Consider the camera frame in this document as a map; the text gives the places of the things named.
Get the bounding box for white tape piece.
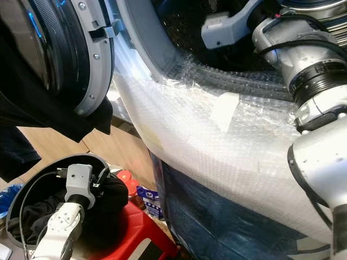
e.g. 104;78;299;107
210;92;241;134

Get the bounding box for dark brown garment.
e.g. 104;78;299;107
8;201;69;245

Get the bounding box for grey rubber door gasket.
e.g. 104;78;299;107
115;0;175;83

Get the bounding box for red bottle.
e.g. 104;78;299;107
118;170;139;207

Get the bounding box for blue plastic bag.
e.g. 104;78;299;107
0;184;23;218

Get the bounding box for clear bubble wrap sheet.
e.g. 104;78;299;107
111;46;338;245

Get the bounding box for black round bucket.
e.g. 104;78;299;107
5;154;115;253

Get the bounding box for red plastic stool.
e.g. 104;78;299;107
86;200;180;260

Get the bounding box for round washer door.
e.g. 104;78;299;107
22;0;123;118

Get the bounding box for blue and white package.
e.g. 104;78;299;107
137;185;164;220

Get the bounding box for bubble-wrapped front-load washing machine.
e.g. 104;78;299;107
108;0;347;260

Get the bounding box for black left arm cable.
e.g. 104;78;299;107
18;169;68;256

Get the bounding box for large black shirt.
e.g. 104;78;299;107
0;0;115;183

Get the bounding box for yellow sticker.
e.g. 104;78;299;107
141;130;164;151

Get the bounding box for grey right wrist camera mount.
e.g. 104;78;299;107
201;0;267;50

